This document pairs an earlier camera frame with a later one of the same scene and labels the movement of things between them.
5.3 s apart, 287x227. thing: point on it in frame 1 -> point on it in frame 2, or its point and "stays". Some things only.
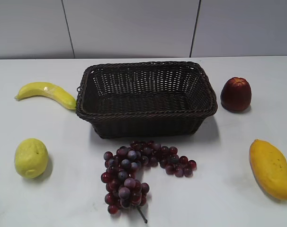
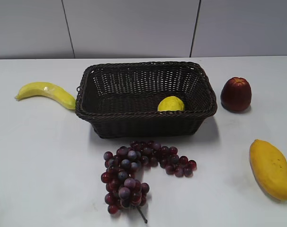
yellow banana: [49, 91] stays
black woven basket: [145, 99] stays
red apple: [236, 95] stays
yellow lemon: [31, 158] -> [170, 103]
